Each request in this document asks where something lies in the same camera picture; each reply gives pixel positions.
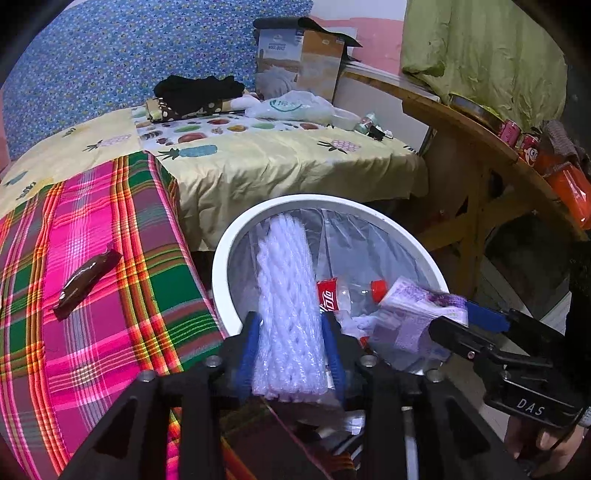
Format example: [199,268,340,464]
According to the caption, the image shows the clear bottle with red label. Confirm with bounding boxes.
[316,277,389,320]

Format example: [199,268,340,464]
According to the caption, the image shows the white round bin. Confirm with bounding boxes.
[211,194,451,376]

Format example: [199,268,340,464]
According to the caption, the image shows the blue floral cloth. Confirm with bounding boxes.
[0,0,315,163]

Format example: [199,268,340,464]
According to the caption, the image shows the round wooden table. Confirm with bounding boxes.
[344,64,591,297]

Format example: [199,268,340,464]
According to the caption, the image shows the person's right hand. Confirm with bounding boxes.
[505,408,591,478]

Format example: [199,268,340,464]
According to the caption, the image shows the round metal tin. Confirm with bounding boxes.
[448,92,505,133]

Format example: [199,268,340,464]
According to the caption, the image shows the yellow pineapple print bed sheet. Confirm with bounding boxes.
[0,104,429,245]

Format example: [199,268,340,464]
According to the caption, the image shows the pink can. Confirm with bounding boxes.
[498,119,523,147]

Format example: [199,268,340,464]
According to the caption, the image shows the white bag with green logo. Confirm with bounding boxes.
[245,90,336,126]

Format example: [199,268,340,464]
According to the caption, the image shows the brown snack wrapper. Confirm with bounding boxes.
[53,249,123,320]

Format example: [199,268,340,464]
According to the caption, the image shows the green cloth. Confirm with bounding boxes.
[399,0,570,121]

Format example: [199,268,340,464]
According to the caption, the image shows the brown polka dot cloth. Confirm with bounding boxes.
[145,95,246,124]

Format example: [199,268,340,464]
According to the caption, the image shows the cardboard box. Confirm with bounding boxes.
[252,17,364,105]

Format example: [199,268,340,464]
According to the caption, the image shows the red can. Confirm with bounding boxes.
[516,133,542,163]

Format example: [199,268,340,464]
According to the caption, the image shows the black clothes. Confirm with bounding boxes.
[153,74,246,114]

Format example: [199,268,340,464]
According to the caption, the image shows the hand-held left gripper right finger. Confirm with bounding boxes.
[321,315,527,480]

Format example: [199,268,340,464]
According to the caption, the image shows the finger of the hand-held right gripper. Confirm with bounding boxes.
[429,316,509,370]
[466,301,522,332]

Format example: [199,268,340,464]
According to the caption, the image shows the brown knitted cloth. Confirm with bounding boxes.
[539,119,588,163]

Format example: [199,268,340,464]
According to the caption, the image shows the clear plastic bin liner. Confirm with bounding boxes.
[231,208,437,370]

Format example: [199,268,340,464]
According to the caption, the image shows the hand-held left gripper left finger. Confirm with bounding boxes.
[60,311,262,480]

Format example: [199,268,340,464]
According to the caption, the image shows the pink green plaid blanket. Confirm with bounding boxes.
[0,150,228,480]

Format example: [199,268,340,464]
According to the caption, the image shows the orange packet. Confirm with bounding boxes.
[539,152,591,232]

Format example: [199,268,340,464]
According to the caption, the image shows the purple tissue packet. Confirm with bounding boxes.
[373,276,470,357]

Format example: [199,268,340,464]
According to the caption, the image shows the white foam net sleeve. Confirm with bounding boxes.
[252,212,332,403]

